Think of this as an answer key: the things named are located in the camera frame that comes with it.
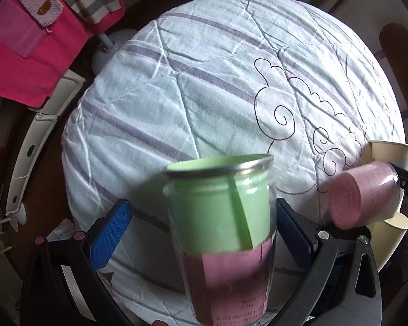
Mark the green pink lined glass cup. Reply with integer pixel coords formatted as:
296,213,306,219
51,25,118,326
163,154,276,325

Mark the upright white paper cup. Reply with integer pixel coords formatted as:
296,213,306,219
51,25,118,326
362,140,408,170

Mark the lying white paper cup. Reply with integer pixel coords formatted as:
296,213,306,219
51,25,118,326
368,211,408,271

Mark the magenta pink towel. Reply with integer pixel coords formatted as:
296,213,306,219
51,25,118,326
0,0,125,108

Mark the striped quilted table cover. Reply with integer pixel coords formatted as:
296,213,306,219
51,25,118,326
62,0,405,325

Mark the white stand base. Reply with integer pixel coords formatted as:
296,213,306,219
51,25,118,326
91,29,138,75

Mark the light pink cloth strip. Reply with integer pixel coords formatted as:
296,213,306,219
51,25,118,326
0,0,47,59

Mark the white plastic frame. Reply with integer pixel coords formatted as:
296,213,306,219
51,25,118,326
4,70,85,231

